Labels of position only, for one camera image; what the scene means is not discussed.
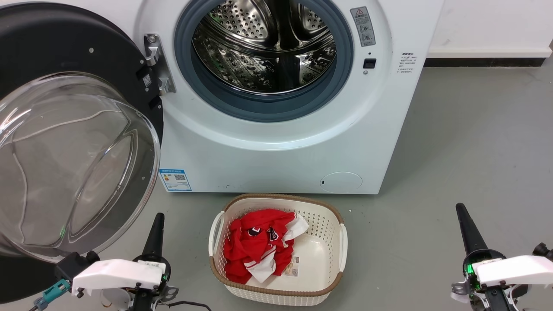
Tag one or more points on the silver metal door hinge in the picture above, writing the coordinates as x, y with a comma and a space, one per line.
162, 65

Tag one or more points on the blue energy label sticker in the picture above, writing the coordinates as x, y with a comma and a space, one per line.
175, 180

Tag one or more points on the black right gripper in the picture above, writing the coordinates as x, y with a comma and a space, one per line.
492, 298

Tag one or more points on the perforated steel washer drum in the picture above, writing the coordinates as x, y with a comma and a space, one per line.
242, 65

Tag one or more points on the black door lock slot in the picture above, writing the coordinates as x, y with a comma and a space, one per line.
370, 63

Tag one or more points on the red and white garment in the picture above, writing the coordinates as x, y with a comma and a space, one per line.
255, 250

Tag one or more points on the small QR code sticker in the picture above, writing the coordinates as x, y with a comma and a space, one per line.
147, 80

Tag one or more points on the black round glass washer door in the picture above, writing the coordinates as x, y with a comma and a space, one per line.
65, 43

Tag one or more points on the white front-load washing machine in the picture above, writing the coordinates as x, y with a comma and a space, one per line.
281, 164

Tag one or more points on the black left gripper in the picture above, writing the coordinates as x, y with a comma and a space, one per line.
142, 300

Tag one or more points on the small paper label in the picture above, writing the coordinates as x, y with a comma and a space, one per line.
292, 268

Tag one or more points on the round white filter cover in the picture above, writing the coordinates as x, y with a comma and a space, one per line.
341, 182

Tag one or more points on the white plastic laundry basket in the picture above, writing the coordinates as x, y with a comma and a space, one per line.
319, 259

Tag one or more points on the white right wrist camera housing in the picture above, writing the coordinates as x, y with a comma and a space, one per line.
514, 270

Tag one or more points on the black text sticker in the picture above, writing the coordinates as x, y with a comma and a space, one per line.
408, 63

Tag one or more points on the grey warning sticker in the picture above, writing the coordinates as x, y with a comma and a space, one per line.
363, 26

